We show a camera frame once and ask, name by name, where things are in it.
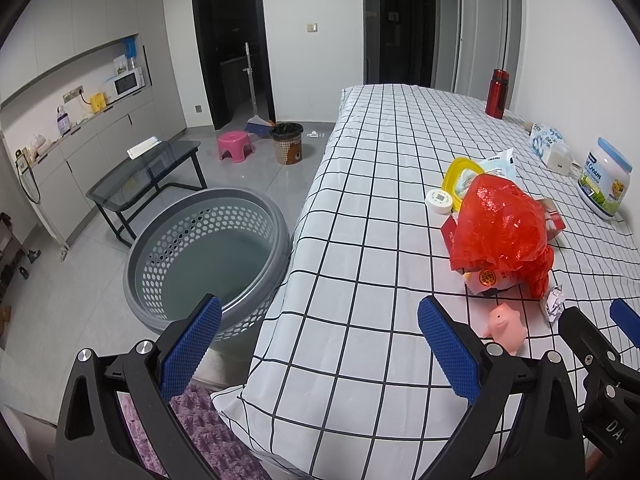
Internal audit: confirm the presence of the white blue milk powder jar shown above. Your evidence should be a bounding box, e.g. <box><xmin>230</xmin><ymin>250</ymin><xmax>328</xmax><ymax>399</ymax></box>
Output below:
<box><xmin>577</xmin><ymin>136</ymin><xmax>632</xmax><ymax>220</ymax></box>

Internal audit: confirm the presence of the white round tape roll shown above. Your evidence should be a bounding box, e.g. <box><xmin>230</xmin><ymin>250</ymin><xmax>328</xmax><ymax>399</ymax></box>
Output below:
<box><xmin>425</xmin><ymin>188</ymin><xmax>454</xmax><ymax>216</ymax></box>

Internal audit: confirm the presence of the wet wipes pack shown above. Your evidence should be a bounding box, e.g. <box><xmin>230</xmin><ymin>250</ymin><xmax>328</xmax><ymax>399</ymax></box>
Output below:
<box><xmin>478</xmin><ymin>148</ymin><xmax>518</xmax><ymax>181</ymax></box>

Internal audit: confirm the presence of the clear bottle on counter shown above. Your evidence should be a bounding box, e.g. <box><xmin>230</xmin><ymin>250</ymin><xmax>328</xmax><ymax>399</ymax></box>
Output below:
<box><xmin>56</xmin><ymin>105</ymin><xmax>72</xmax><ymax>136</ymax></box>

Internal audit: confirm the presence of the red water bottle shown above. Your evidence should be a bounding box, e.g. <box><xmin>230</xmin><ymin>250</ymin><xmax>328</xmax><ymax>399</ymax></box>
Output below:
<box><xmin>485</xmin><ymin>68</ymin><xmax>510</xmax><ymax>119</ymax></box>

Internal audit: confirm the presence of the black glass coffee table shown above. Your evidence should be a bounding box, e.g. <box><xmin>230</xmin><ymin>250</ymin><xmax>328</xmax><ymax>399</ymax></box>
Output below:
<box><xmin>86</xmin><ymin>140</ymin><xmax>207</xmax><ymax>248</ymax></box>

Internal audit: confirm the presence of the broom with blue head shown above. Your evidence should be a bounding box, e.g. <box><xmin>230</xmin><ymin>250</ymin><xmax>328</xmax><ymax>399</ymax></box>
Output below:
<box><xmin>244</xmin><ymin>44</ymin><xmax>273</xmax><ymax>139</ymax></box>

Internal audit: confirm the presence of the black white checkered tablecloth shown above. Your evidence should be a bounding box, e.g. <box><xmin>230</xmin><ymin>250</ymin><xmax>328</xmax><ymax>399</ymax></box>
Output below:
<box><xmin>213</xmin><ymin>84</ymin><xmax>639</xmax><ymax>479</ymax></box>

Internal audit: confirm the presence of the white paper ball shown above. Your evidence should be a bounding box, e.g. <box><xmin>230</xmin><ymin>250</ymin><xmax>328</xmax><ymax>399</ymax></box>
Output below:
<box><xmin>540</xmin><ymin>285</ymin><xmax>565</xmax><ymax>326</ymax></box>

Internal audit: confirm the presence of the purple fuzzy rug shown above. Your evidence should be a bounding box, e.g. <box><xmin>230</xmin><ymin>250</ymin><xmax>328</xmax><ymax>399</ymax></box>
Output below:
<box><xmin>118</xmin><ymin>382</ymin><xmax>270</xmax><ymax>480</ymax></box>

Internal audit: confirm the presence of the pink plastic stool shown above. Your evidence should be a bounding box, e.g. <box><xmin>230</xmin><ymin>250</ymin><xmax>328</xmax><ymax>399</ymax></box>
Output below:
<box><xmin>217</xmin><ymin>131</ymin><xmax>255</xmax><ymax>164</ymax></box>

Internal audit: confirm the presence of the pink rubber pig toy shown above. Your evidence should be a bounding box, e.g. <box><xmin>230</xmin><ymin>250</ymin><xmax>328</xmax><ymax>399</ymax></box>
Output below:
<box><xmin>483</xmin><ymin>302</ymin><xmax>528</xmax><ymax>356</ymax></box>

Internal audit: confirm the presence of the red white toothpaste box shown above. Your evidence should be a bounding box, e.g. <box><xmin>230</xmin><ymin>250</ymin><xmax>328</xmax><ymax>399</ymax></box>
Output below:
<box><xmin>440</xmin><ymin>198</ymin><xmax>565</xmax><ymax>252</ymax></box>

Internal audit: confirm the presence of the yellow box on counter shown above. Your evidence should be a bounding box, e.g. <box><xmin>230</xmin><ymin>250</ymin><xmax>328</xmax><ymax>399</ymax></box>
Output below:
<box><xmin>89</xmin><ymin>92</ymin><xmax>107</xmax><ymax>114</ymax></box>

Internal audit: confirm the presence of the grey perforated laundry basket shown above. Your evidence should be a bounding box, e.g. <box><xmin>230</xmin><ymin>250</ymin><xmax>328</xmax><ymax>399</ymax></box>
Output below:
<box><xmin>124</xmin><ymin>188</ymin><xmax>292</xmax><ymax>361</ymax></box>

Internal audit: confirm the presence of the white microwave oven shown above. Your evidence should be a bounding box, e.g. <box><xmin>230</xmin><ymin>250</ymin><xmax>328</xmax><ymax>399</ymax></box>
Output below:
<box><xmin>102</xmin><ymin>67</ymin><xmax>145</xmax><ymax>102</ymax></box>

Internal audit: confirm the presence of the grey cabinet counter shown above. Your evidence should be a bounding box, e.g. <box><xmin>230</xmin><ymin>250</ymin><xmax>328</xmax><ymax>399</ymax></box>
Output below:
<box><xmin>1</xmin><ymin>81</ymin><xmax>186</xmax><ymax>248</ymax></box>

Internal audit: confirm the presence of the brown wicker trash bin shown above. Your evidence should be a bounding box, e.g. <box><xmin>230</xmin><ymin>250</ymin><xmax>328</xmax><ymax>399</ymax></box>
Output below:
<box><xmin>270</xmin><ymin>122</ymin><xmax>304</xmax><ymax>166</ymax></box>

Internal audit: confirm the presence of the blue white tissue pack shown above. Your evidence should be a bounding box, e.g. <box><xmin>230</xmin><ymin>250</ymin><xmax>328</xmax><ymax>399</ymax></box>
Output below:
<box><xmin>529</xmin><ymin>122</ymin><xmax>564</xmax><ymax>159</ymax></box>

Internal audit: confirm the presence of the blue water dispenser jug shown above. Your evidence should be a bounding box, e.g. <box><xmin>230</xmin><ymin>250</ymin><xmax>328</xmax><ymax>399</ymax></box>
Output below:
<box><xmin>122</xmin><ymin>36</ymin><xmax>137</xmax><ymax>70</ymax></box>

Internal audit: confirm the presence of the red plastic bag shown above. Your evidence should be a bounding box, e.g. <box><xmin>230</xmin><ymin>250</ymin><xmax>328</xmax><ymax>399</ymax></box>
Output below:
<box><xmin>449</xmin><ymin>174</ymin><xmax>554</xmax><ymax>300</ymax></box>

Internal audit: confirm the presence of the white rectangular box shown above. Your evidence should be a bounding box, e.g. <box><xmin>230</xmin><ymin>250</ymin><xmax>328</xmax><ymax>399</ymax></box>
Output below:
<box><xmin>542</xmin><ymin>142</ymin><xmax>574</xmax><ymax>176</ymax></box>

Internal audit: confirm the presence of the red snack bag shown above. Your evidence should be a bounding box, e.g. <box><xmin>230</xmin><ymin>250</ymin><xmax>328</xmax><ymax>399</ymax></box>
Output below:
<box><xmin>463</xmin><ymin>269</ymin><xmax>518</xmax><ymax>295</ymax></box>

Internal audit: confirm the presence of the white flat box on table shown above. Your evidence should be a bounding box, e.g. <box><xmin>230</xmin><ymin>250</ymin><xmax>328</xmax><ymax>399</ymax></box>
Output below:
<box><xmin>127</xmin><ymin>136</ymin><xmax>162</xmax><ymax>160</ymax></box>

